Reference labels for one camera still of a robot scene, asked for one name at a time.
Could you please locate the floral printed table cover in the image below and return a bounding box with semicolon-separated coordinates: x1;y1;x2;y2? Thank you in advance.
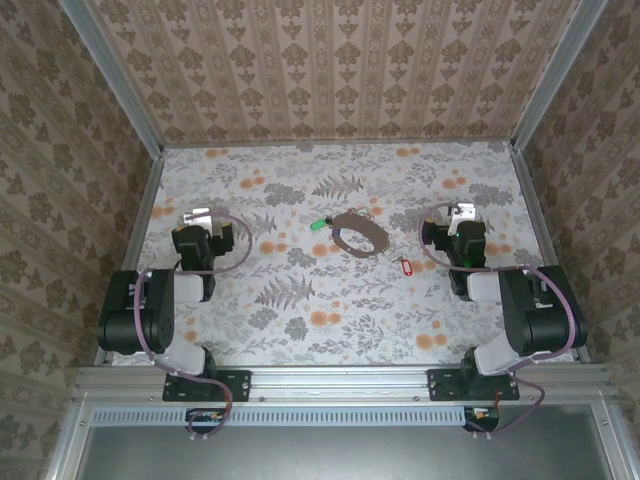
127;142;584;369

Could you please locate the steel sheet panel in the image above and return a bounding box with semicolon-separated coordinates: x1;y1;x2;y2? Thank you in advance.
47;404;631;480

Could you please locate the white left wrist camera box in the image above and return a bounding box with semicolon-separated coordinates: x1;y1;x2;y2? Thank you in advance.
182;206;227;236

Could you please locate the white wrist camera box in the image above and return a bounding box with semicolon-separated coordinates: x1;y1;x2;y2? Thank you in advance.
446;202;477;236
182;206;227;236

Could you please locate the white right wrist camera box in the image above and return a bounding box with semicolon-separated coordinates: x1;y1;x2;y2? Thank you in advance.
446;202;477;236

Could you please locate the aluminium table side rail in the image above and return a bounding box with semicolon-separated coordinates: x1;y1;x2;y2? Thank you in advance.
509;144;594;364
102;149;166;369

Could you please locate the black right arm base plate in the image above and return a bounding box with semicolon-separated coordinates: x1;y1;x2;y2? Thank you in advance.
427;368;521;403

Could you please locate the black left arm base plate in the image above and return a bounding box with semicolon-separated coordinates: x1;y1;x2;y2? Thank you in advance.
162;368;251;403

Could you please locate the black cable junction box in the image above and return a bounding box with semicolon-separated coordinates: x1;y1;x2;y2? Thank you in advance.
463;407;501;433
185;407;230;433

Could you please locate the aluminium frame post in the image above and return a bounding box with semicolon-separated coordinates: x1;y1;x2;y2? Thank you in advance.
57;0;166;157
509;0;609;151

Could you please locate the aluminium mounting rail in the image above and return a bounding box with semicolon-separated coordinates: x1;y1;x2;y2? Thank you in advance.
74;364;612;407

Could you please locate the grey slotted cable duct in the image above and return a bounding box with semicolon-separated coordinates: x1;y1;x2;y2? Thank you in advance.
92;405;474;428

